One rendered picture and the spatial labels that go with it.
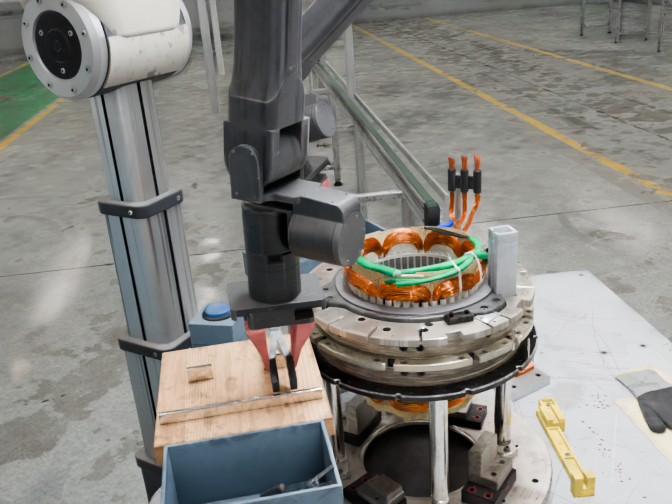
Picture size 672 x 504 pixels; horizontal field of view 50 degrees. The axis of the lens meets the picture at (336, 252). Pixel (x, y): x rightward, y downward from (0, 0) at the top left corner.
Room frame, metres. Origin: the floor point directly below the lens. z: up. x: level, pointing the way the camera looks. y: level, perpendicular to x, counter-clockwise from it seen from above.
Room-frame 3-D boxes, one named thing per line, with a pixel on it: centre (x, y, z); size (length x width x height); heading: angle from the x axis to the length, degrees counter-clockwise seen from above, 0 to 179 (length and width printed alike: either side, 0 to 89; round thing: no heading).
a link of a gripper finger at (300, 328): (0.71, 0.07, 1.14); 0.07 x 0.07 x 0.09; 10
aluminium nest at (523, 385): (1.13, -0.30, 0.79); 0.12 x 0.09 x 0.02; 31
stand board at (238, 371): (0.73, 0.13, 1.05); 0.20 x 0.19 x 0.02; 9
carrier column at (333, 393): (0.89, 0.02, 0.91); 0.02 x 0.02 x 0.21
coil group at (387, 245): (0.98, -0.10, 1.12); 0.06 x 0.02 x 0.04; 102
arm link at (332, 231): (0.69, 0.03, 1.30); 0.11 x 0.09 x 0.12; 59
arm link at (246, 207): (0.70, 0.06, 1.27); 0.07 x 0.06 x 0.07; 59
